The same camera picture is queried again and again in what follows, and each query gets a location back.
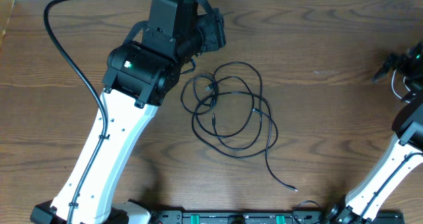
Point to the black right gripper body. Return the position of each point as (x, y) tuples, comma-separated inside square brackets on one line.
[(412, 69)]

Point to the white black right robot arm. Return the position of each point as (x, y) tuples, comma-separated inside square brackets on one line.
[(403, 154)]

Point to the black mounting rail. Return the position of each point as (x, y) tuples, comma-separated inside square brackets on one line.
[(304, 216)]

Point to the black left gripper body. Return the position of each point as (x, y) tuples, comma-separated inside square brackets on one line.
[(212, 30)]

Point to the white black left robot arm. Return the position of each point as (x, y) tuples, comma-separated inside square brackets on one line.
[(139, 74)]

